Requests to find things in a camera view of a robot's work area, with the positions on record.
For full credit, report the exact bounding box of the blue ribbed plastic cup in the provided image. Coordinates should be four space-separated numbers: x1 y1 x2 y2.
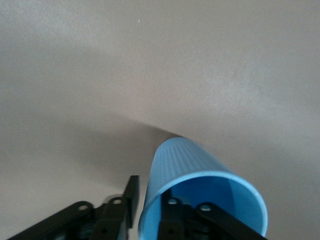
138 136 269 240

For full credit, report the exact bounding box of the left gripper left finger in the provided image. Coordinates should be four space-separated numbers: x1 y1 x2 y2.
6 174 140 240

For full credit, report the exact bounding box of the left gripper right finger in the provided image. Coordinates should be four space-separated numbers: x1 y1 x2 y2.
159 189 269 240

